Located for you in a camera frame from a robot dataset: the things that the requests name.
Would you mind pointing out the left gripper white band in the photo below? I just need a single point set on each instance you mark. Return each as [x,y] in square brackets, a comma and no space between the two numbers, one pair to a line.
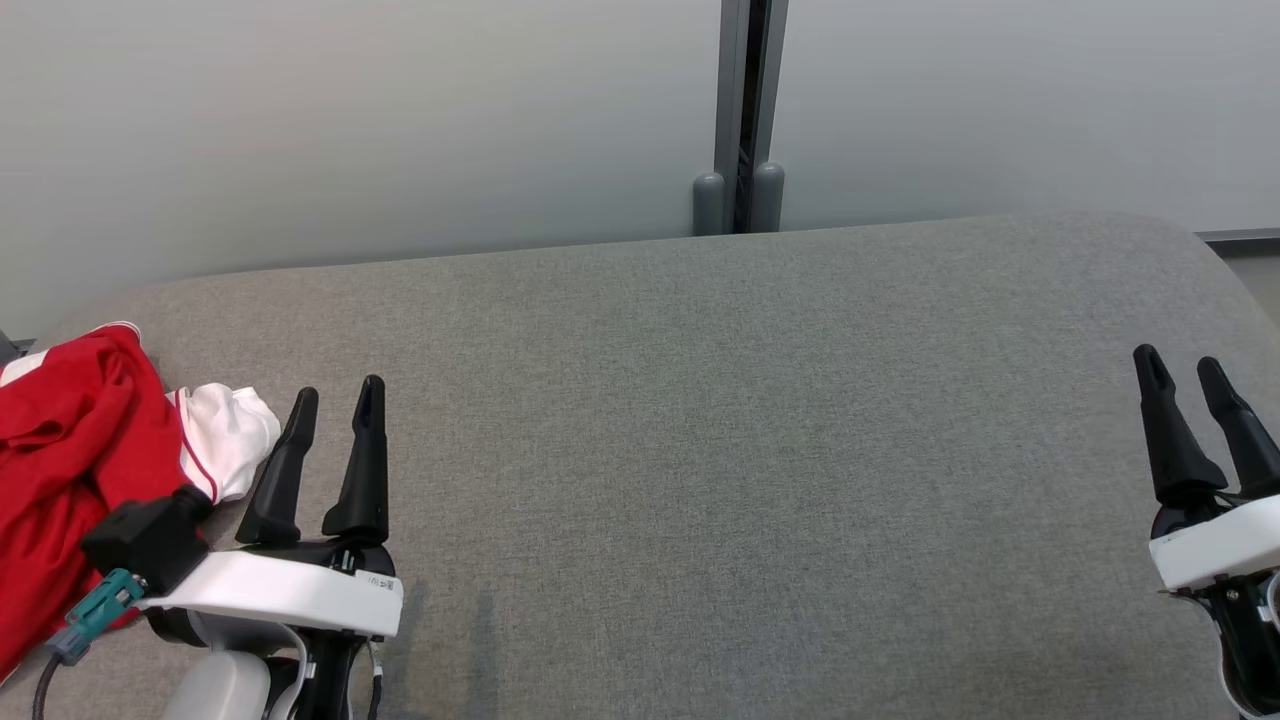
[290,592]

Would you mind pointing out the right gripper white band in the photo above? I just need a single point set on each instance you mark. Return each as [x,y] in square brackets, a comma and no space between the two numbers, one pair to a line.
[1220,545]

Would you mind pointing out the red shirt with white sleeves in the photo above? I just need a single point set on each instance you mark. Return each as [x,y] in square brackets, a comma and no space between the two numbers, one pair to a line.
[70,470]

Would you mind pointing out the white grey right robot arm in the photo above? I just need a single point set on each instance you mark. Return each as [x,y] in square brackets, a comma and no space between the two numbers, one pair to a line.
[1250,650]

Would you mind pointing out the dark grey partition foot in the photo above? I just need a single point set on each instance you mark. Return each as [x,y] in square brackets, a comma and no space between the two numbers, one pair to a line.
[8,348]

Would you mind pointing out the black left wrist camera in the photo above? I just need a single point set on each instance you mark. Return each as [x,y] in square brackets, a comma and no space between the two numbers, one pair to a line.
[150,540]

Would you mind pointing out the grey partition base rail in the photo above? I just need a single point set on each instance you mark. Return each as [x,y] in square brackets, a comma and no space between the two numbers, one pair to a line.
[1245,238]

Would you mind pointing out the grey double partition post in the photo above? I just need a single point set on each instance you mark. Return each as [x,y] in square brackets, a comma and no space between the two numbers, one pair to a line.
[740,100]

